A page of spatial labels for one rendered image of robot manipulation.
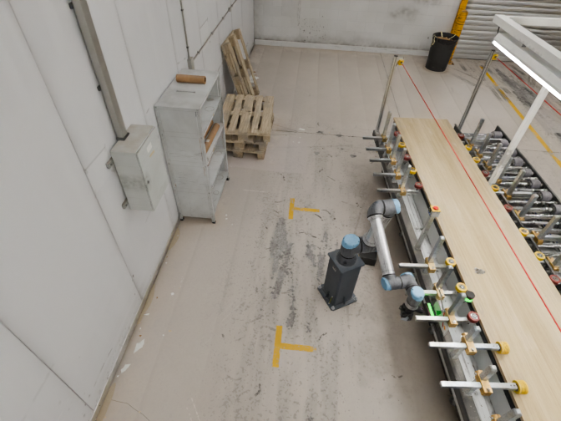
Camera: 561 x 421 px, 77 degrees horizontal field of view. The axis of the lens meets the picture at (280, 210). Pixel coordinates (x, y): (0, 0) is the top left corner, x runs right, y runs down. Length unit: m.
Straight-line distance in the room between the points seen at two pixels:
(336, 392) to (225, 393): 0.95
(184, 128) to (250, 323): 2.03
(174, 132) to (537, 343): 3.49
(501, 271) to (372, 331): 1.26
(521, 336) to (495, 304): 0.26
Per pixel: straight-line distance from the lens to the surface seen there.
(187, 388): 3.44
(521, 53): 3.04
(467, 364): 3.14
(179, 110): 3.61
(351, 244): 3.14
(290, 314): 3.67
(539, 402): 2.92
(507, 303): 3.23
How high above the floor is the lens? 3.19
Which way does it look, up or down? 44 degrees down
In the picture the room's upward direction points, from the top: 3 degrees clockwise
